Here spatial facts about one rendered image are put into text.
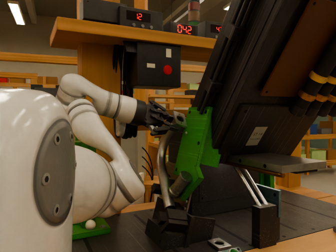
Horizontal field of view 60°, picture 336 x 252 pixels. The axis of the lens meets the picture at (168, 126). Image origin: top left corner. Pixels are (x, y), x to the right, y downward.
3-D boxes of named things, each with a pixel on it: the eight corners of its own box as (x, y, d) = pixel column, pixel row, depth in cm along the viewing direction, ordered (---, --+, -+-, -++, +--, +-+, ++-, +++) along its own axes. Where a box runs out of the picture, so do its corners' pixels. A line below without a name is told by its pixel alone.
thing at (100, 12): (128, 24, 100) (127, 4, 100) (83, 18, 93) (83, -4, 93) (121, 30, 106) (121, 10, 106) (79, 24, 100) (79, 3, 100)
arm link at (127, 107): (121, 117, 91) (102, 111, 88) (136, 91, 84) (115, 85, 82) (121, 139, 85) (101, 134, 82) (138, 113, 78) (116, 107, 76)
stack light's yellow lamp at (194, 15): (202, 22, 124) (202, 11, 124) (191, 20, 122) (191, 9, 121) (195, 25, 128) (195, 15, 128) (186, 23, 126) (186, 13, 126)
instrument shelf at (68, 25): (279, 57, 125) (279, 47, 125) (56, 29, 85) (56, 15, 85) (240, 65, 148) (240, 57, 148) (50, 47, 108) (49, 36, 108)
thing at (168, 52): (181, 87, 106) (181, 45, 105) (137, 85, 98) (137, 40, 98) (166, 90, 117) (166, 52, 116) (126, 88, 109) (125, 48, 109)
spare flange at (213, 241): (207, 243, 79) (207, 240, 79) (219, 240, 81) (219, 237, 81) (219, 251, 74) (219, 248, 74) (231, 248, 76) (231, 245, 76)
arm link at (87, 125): (91, 93, 68) (59, 112, 67) (140, 179, 52) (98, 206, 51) (107, 116, 75) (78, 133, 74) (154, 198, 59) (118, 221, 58)
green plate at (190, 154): (216, 186, 82) (232, 114, 83) (192, 181, 78) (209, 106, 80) (195, 178, 92) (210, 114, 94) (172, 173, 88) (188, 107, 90)
